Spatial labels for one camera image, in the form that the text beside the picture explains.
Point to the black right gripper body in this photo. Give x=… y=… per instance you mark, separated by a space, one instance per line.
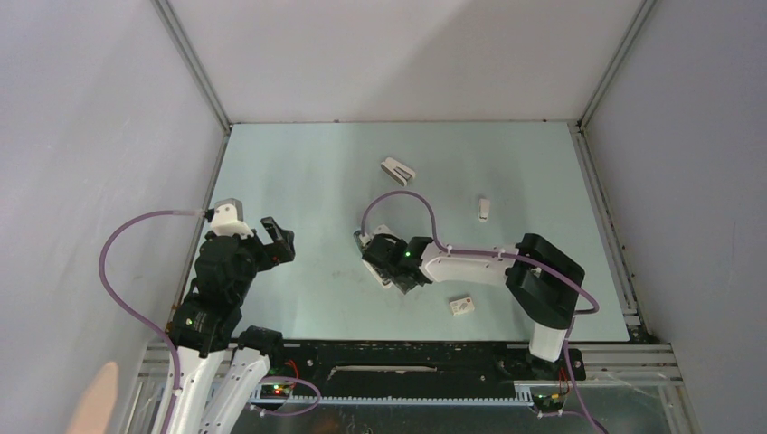
x=404 y=287

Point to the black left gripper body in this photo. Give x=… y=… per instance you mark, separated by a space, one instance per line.
x=258 y=255

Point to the white staple box sleeve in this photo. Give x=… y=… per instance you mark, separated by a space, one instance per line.
x=461 y=305

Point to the small white mini stapler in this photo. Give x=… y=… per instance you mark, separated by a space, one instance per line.
x=484 y=205

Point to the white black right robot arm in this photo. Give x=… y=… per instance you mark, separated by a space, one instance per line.
x=542 y=279

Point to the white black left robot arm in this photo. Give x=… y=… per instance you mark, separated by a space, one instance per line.
x=200 y=335

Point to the white staple remover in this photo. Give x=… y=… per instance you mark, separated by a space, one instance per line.
x=398 y=171

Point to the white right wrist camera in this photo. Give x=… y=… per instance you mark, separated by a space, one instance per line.
x=382 y=230

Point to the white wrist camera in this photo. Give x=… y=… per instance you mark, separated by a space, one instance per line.
x=382 y=230
x=225 y=218

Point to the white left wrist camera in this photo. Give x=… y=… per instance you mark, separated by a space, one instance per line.
x=225 y=218

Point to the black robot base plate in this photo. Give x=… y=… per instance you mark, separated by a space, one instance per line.
x=421 y=370

